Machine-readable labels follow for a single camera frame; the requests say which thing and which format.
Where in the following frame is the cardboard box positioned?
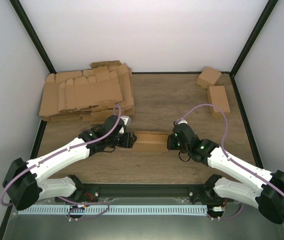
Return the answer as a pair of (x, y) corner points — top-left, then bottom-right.
(207, 85), (231, 116)
(196, 66), (222, 89)
(131, 131), (169, 153)

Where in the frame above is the light blue slotted cable duct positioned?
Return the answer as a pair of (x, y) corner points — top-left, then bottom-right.
(18, 205), (208, 216)

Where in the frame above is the stack of flat cardboard blanks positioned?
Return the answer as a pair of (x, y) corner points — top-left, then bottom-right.
(39, 60), (135, 124)

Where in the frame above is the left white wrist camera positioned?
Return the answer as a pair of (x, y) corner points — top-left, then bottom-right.
(119, 115), (131, 134)

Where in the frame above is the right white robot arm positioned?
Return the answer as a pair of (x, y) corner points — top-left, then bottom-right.
(167, 120), (284, 225)

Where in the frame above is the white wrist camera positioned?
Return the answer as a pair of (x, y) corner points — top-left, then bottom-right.
(173, 119), (188, 126)
(119, 115), (131, 134)

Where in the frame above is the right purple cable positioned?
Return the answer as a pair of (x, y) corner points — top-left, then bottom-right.
(175, 103), (284, 217)

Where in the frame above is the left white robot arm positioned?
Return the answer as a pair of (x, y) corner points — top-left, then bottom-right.
(2, 115), (137, 211)

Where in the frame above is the black frame post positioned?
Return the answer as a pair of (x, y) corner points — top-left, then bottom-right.
(230, 0), (278, 77)
(9, 0), (57, 74)

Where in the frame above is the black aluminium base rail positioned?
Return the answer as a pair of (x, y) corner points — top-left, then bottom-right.
(68, 183), (224, 203)

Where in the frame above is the black frame post right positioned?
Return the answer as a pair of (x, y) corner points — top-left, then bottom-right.
(230, 0), (278, 77)

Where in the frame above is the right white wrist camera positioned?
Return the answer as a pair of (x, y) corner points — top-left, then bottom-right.
(173, 119), (188, 126)

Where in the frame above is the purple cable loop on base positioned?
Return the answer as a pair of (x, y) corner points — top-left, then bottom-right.
(67, 196), (115, 223)

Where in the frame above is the black frame post left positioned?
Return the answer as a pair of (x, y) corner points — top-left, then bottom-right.
(9, 0), (57, 74)

